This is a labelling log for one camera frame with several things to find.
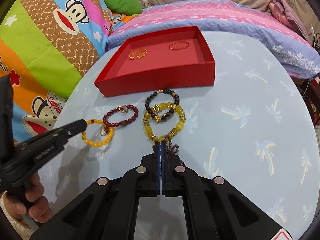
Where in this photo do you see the purple crumpled cloth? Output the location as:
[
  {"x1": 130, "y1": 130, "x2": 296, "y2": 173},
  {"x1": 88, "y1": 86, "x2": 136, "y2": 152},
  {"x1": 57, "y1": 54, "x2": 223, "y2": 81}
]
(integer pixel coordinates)
[{"x1": 269, "y1": 0, "x2": 310, "y2": 40}]

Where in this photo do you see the dark red bead bracelet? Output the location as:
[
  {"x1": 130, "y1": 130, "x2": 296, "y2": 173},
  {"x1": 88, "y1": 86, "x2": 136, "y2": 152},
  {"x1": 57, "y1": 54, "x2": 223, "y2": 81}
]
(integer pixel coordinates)
[{"x1": 103, "y1": 104, "x2": 139, "y2": 128}]

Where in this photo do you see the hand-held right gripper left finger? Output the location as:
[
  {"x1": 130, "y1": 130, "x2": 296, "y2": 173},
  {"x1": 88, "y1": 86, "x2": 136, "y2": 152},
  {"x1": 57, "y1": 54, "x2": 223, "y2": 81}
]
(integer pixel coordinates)
[{"x1": 30, "y1": 141, "x2": 160, "y2": 240}]

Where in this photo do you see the red cardboard box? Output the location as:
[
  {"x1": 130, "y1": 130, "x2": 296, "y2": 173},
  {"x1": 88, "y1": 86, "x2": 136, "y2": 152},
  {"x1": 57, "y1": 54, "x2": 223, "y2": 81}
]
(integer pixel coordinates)
[{"x1": 94, "y1": 26, "x2": 216, "y2": 98}]

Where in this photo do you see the gold chain bracelet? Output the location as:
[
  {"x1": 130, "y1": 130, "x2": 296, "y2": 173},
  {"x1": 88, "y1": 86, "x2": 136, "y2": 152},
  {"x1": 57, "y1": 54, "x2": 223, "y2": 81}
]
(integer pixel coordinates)
[{"x1": 129, "y1": 48, "x2": 148, "y2": 62}]

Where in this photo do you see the colourful cartoon monkey pillow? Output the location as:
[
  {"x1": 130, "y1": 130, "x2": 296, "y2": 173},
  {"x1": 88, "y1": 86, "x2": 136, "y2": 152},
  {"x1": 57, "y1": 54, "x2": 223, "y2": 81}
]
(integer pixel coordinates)
[{"x1": 0, "y1": 0, "x2": 116, "y2": 143}]

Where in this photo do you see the translucent yellow stone bracelet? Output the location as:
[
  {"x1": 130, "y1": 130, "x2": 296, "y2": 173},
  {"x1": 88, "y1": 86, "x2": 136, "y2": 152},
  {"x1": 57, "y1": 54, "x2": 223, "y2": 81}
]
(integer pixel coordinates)
[{"x1": 142, "y1": 102, "x2": 187, "y2": 143}]

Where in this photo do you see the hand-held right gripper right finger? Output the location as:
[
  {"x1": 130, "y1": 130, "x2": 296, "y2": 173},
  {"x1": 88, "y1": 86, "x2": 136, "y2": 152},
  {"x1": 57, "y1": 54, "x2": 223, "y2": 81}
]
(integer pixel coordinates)
[{"x1": 161, "y1": 141, "x2": 293, "y2": 240}]

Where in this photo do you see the rose gold bangle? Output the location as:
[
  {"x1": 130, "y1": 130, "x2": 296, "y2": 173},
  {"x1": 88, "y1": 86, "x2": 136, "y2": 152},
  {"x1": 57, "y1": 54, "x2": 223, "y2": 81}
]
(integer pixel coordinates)
[{"x1": 169, "y1": 41, "x2": 190, "y2": 51}]

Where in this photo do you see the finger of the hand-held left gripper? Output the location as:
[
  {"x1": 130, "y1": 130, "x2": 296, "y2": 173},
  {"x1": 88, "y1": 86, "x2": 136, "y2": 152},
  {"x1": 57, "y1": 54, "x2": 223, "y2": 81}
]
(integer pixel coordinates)
[{"x1": 15, "y1": 119, "x2": 88, "y2": 163}]

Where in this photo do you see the opaque yellow bead bracelet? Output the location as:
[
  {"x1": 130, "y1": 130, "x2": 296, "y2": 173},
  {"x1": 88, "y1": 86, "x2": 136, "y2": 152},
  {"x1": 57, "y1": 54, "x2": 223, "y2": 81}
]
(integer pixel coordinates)
[{"x1": 81, "y1": 119, "x2": 115, "y2": 147}]

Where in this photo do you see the dark brown bead bracelet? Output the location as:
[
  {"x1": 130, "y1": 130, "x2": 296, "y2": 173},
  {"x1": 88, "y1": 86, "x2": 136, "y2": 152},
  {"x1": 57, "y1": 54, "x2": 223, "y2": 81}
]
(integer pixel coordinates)
[{"x1": 145, "y1": 89, "x2": 181, "y2": 123}]

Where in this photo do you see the person's left hand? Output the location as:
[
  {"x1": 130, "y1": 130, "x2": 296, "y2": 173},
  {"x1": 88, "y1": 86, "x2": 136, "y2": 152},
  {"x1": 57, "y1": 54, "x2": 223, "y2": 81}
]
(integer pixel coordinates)
[{"x1": 5, "y1": 174, "x2": 47, "y2": 224}]

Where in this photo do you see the purple bead ornament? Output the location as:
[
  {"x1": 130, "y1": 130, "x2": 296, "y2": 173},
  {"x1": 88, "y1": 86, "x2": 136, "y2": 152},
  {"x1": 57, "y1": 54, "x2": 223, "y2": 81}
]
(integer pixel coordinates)
[{"x1": 165, "y1": 136, "x2": 186, "y2": 168}]

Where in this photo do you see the green pillow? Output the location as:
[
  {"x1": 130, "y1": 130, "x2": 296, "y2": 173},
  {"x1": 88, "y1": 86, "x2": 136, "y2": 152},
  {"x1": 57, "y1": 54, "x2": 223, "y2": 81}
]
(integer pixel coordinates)
[{"x1": 104, "y1": 0, "x2": 143, "y2": 15}]

